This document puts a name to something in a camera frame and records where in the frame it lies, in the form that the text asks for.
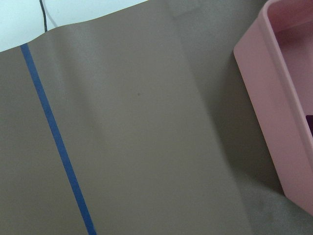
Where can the pink plastic box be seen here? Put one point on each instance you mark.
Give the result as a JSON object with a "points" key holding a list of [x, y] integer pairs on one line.
{"points": [[275, 59]]}

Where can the purple toy block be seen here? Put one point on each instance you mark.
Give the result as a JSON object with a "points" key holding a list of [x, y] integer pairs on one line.
{"points": [[309, 119]]}

